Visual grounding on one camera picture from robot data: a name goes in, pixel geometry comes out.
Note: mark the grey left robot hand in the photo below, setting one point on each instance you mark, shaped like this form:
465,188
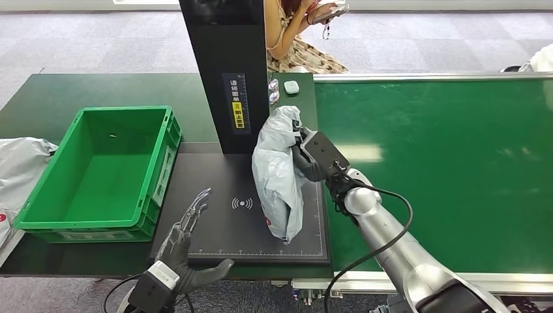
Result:
179,259

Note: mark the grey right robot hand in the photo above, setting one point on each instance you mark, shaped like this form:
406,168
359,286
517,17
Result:
306,166

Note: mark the white package with black print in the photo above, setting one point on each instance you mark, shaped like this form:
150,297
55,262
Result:
276,181

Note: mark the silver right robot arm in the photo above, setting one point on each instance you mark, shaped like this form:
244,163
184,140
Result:
397,250

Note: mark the black inbound scanner machine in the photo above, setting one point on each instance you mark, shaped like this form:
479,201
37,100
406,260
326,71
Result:
224,86

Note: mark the green conveyor belt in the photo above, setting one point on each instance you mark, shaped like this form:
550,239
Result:
453,151

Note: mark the clear eyeglasses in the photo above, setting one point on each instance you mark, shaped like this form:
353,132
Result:
273,96

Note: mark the pale mint earbuds case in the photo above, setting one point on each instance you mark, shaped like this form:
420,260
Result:
291,87

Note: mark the green plastic crate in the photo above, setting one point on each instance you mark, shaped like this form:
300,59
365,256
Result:
106,172

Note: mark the smartphone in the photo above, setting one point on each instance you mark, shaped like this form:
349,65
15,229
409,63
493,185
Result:
330,14

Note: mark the grey poly mailer bag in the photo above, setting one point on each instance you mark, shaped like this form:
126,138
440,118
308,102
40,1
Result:
17,172

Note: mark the dark green table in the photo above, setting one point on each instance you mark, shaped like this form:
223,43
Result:
43,99

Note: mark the person in white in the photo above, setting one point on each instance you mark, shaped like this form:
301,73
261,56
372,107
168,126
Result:
544,60

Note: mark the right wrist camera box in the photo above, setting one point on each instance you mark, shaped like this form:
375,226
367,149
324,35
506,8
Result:
324,151

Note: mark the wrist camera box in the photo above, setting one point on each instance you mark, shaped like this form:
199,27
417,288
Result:
151,289
324,151

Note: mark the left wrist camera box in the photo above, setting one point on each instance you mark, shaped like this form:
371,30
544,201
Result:
151,289

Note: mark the metal conveyor motor bracket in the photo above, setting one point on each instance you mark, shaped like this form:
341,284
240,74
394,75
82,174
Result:
311,287

